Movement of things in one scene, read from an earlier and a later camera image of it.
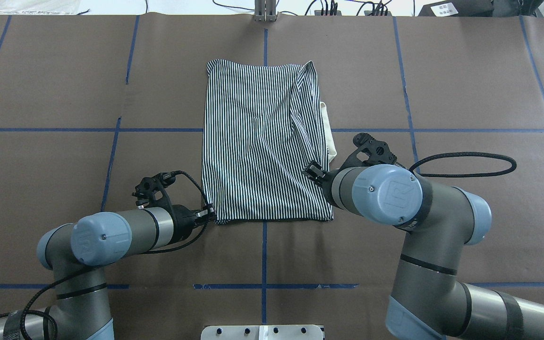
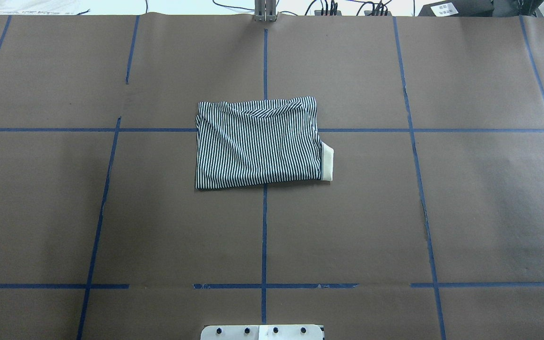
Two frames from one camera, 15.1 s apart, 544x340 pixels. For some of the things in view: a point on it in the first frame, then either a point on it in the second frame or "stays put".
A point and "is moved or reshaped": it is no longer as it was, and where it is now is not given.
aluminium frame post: (265, 11) stays put
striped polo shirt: (262, 124) is moved or reshaped
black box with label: (458, 8) stays put
